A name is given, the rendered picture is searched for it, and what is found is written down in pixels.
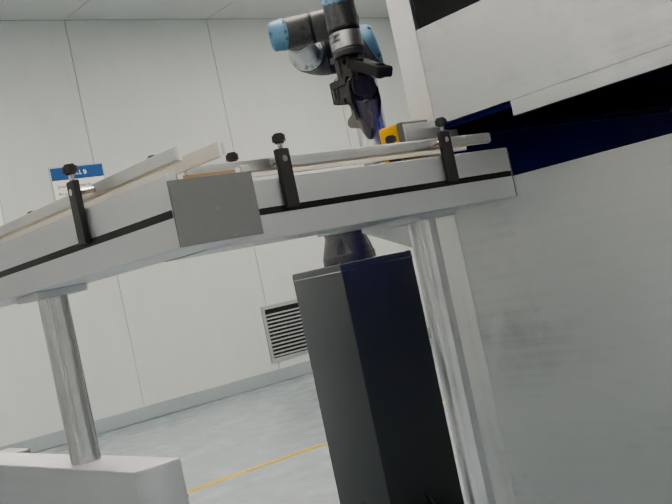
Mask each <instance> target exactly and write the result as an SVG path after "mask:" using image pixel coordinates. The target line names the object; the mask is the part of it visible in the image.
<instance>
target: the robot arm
mask: <svg viewBox="0 0 672 504"><path fill-rule="evenodd" d="M321 1H322V3H321V5H322V6H323V9H321V10H317V11H312V12H308V13H304V14H300V15H296V16H291V17H287V18H279V19H278V20H275V21H271V22H269V24H268V34H269V39H270V42H271V46H272V48H273V50H274V51H276V52H278V51H286V50H287V52H288V53H289V59H290V61H291V63H292V65H293V66H294V67H295V68H296V69H297V70H299V71H301V72H303V73H306V74H311V75H319V76H325V75H331V74H336V73H337V77H338V78H336V79H338V80H337V81H335V80H336V79H335V80H334V82H332V83H330V84H329V85H330V90H331V95H332V100H333V104H334V105H349V106H350V108H351V116H350V118H349V119H348V126H349V127H350V128H356V130H357V135H358V139H359V144H360V147H365V146H374V145H380V143H381V140H380V135H379V130H381V129H383V128H386V127H387V125H386V121H385V116H384V111H383V106H382V102H381V97H380V92H379V88H378V83H377V78H378V79H382V78H385V77H391V76H392V71H393V67H392V66H390V65H386V64H384V63H383V62H384V61H383V57H382V54H381V51H380V48H379V46H378V43H377V40H376V37H375V34H374V32H373V29H372V27H371V26H370V25H367V24H364V25H359V16H358V14H357V10H356V6H355V2H354V0H321ZM332 89H333V90H332ZM333 94H334V95H333ZM334 98H335V100H334ZM324 238H325V245H324V255H323V263H324V267H329V266H333V265H338V264H343V263H347V262H352V261H357V260H362V259H367V258H371V257H376V252H375V249H374V248H373V246H372V244H371V242H370V240H369V238H368V236H367V235H366V234H363V233H362V230H356V231H350V232H345V233H339V234H334V235H329V236H324Z"/></svg>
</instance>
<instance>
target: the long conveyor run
mask: <svg viewBox="0 0 672 504"><path fill-rule="evenodd" d="M225 154H226V153H225V148H224V143H223V142H220V141H217V142H214V143H212V144H210V145H207V146H205V147H203V148H201V149H198V150H196V151H194V152H191V153H189V154H187V155H185V156H182V152H181V147H180V145H176V146H174V147H172V148H170V149H167V150H165V151H163V152H161V153H159V154H157V155H151V156H148V158H147V159H146V160H143V161H141V162H139V163H137V164H135V165H133V166H130V167H128V168H126V169H124V170H122V171H119V172H117V173H115V174H113V175H111V176H109V177H106V178H104V179H102V180H100V181H98V182H95V183H93V184H91V185H89V186H87V187H82V188H80V184H79V180H78V179H75V178H74V175H76V173H77V172H78V169H77V165H74V163H70V164H65V165H63V166H64V167H62V172H63V175H65V176H68V177H69V182H67V183H66V186H67V190H68V195H67V196H65V197H63V198H61V199H58V200H56V201H54V202H52V203H50V204H48V205H45V206H43V207H41V208H39V209H37V210H34V211H29V212H28V213H27V214H26V215H24V216H21V217H19V218H17V219H15V220H13V221H10V222H8V223H6V224H4V225H2V226H0V308H2V307H5V306H9V305H12V304H16V303H17V300H16V298H18V297H21V296H25V295H28V294H32V293H35V292H39V291H45V290H50V289H56V288H61V287H66V286H72V285H77V284H83V283H90V282H94V281H98V280H101V279H105V278H108V277H112V276H115V275H119V274H122V273H126V272H129V271H133V270H137V269H140V268H144V267H147V266H151V265H154V264H158V263H161V262H165V261H169V260H172V259H176V258H179V257H183V256H186V255H190V254H193V253H197V252H200V251H204V250H208V249H211V248H215V247H218V246H222V245H225V244H229V243H232V242H236V241H239V240H243V239H247V238H250V237H254V236H257V235H261V234H263V233H264V231H263V227H262V222H261V217H260V212H259V208H258V203H257V198H256V193H255V189H254V184H253V179H252V174H251V171H250V169H249V165H241V166H238V167H235V168H233V169H230V170H225V171H217V172H208V173H200V174H192V175H184V176H183V175H182V174H181V173H183V172H186V171H188V170H190V169H193V168H195V167H198V166H200V165H203V164H205V163H207V162H210V161H212V160H215V159H217V158H220V157H222V156H223V155H225ZM178 174H181V175H178Z"/></svg>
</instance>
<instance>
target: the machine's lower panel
mask: <svg viewBox="0 0 672 504"><path fill-rule="evenodd" d="M513 178H514V182H515V187H516V192H517V196H514V197H510V198H506V199H502V200H498V201H494V202H490V203H486V204H482V205H478V206H473V207H469V208H464V209H458V210H455V212H456V214H455V217H456V222H457V227H458V231H459V236H460V241H461V245H462V250H463V255H464V259H465V264H466V269H467V273H468V278H469V283H470V288H471V292H472V297H473V302H474V306H475V311H476V316H477V320H478V325H479V330H480V334H481V339H482V344H483V348H484V353H485V358H486V362H487V367H488V372H489V377H490V381H491V386H492V391H493V395H494V400H495V405H496V409H497V414H498V419H499V423H500V428H501V433H502V437H503V442H504V447H505V451H506V456H507V461H508V466H509V470H510V475H511V480H512V484H513V489H514V494H515V498H516V503H517V504H672V133H671V134H667V135H663V136H660V137H656V138H652V139H648V140H645V141H641V142H637V143H634V144H630V145H626V146H622V147H619V148H615V149H611V150H608V151H604V152H600V153H596V154H593V155H589V156H585V157H582V158H578V159H574V160H570V161H567V162H563V163H559V164H556V165H552V166H548V167H544V168H541V169H537V170H533V171H530V172H526V173H522V174H518V175H515V176H513Z"/></svg>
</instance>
